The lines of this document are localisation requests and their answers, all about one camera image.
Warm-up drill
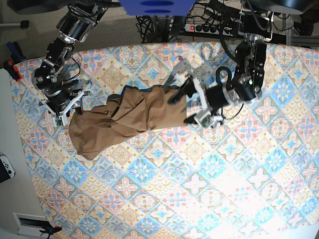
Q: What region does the red black clamp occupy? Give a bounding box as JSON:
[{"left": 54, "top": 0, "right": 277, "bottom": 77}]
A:
[{"left": 3, "top": 60, "right": 22, "bottom": 82}]

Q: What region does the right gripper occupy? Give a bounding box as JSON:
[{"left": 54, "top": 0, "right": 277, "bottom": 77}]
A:
[{"left": 42, "top": 82, "right": 83, "bottom": 115}]

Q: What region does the white box device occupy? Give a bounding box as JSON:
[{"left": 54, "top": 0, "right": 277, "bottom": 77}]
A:
[{"left": 13, "top": 212, "right": 50, "bottom": 239}]

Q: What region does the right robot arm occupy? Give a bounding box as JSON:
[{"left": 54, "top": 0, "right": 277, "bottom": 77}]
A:
[{"left": 32, "top": 0, "right": 112, "bottom": 116}]

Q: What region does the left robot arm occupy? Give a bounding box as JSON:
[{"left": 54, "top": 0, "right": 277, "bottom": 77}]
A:
[{"left": 168, "top": 0, "right": 274, "bottom": 128}]

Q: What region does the patterned tablecloth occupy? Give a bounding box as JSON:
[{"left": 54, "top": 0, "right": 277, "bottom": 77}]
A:
[{"left": 10, "top": 45, "right": 319, "bottom": 239}]

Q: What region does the brown t-shirt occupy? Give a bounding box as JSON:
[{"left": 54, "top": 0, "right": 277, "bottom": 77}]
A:
[{"left": 69, "top": 85, "right": 186, "bottom": 160}]

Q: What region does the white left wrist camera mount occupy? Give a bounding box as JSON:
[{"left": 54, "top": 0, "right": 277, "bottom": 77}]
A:
[{"left": 193, "top": 78, "right": 224, "bottom": 128}]

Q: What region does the orange black clamp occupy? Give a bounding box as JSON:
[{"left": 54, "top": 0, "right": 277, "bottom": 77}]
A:
[{"left": 39, "top": 223, "right": 62, "bottom": 239}]

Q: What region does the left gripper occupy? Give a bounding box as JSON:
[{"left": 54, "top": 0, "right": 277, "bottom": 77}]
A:
[{"left": 167, "top": 79, "right": 249, "bottom": 124}]

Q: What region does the white power strip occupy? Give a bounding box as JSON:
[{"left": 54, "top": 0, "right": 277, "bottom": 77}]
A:
[{"left": 184, "top": 23, "right": 237, "bottom": 37}]

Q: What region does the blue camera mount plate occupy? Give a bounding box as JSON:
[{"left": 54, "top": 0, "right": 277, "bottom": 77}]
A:
[{"left": 119, "top": 0, "right": 195, "bottom": 16}]

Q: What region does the handheld game console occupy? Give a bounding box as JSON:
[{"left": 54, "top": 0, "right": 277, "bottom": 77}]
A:
[{"left": 0, "top": 154, "right": 15, "bottom": 183}]

